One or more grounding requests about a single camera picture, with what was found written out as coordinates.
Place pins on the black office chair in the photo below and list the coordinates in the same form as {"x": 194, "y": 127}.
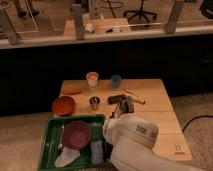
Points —
{"x": 141, "y": 13}

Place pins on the small metal cup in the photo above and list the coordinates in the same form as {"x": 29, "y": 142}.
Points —
{"x": 94, "y": 102}

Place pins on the green plastic tray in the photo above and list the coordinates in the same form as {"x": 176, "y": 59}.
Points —
{"x": 51, "y": 140}

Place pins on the black brush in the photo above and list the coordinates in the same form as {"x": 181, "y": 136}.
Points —
{"x": 114, "y": 113}

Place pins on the background wooden table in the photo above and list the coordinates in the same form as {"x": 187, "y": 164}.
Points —
{"x": 100, "y": 25}

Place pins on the white cup orange inside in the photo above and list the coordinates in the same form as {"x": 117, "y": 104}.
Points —
{"x": 92, "y": 79}

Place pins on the blue cup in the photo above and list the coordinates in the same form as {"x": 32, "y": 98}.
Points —
{"x": 115, "y": 80}

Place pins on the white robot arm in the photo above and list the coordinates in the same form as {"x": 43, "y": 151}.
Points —
{"x": 133, "y": 139}

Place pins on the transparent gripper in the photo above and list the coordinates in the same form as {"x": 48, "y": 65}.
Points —
{"x": 127, "y": 105}

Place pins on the red-orange bowl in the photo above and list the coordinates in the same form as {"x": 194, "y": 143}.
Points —
{"x": 63, "y": 106}

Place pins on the black rectangular eraser block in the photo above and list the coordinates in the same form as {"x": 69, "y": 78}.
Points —
{"x": 116, "y": 98}

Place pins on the blue-grey sponge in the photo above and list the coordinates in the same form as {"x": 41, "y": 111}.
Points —
{"x": 97, "y": 155}

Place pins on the white cloth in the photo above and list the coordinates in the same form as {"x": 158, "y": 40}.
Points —
{"x": 66, "y": 157}

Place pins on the yellow banana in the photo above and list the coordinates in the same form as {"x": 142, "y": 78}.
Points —
{"x": 134, "y": 97}

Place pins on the maroon bowl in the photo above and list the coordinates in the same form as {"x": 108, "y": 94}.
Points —
{"x": 76, "y": 135}

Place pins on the orange carrot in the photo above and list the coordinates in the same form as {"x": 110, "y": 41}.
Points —
{"x": 71, "y": 91}

